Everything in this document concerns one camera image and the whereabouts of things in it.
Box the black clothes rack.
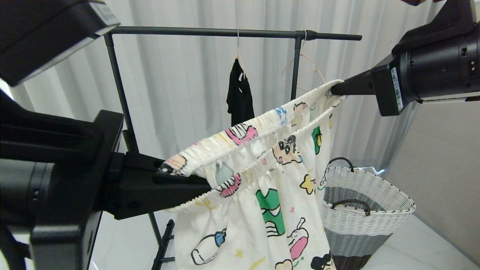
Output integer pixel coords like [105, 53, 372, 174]
[103, 25, 362, 270]

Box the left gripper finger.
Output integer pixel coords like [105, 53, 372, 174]
[112, 152, 180, 183]
[103, 175, 212, 220]

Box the pink clothes hanger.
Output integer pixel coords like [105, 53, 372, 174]
[282, 32, 327, 92]
[235, 29, 248, 94]

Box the black garment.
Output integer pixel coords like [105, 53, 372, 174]
[226, 58, 255, 127]

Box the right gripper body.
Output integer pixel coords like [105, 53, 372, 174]
[371, 24, 480, 117]

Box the white laundry basket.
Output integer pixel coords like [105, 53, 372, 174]
[322, 157, 416, 270]

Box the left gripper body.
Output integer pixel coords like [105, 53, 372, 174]
[0, 92, 124, 270]

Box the cream printed garment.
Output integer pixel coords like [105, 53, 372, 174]
[159, 79, 345, 270]

